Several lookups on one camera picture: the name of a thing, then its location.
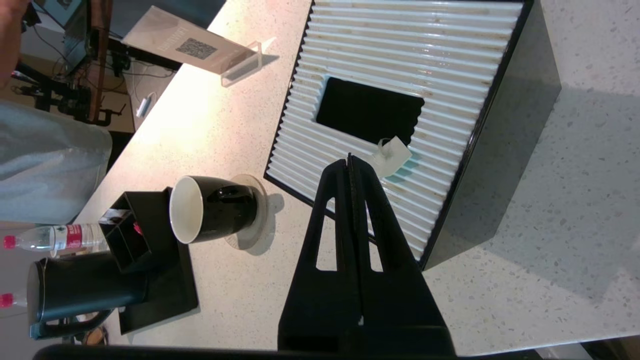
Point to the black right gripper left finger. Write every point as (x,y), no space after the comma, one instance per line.
(325,300)

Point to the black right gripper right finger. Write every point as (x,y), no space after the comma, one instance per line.
(395,300)

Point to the white paper scrap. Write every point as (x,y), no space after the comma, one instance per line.
(392,156)

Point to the black electric kettle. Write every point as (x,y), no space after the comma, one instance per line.
(85,290)

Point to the red sachet packet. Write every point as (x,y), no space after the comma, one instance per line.
(137,229)

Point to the round translucent coaster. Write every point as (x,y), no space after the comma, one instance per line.
(261,210)

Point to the black mug white inside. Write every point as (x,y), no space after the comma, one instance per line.
(220,210)

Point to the black serving tray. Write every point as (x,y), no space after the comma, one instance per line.
(170,295)

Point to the black compartment organizer box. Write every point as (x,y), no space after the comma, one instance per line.
(145,230)

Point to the black tissue box white top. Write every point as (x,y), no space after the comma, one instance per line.
(400,50)

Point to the clear water bottle red cap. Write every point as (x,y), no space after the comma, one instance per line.
(65,237)
(6,300)

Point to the QR code sign stand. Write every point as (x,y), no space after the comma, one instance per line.
(190,47)

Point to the person in grey t-shirt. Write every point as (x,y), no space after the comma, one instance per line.
(45,165)

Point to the open laptop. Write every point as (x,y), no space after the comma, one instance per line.
(77,30)

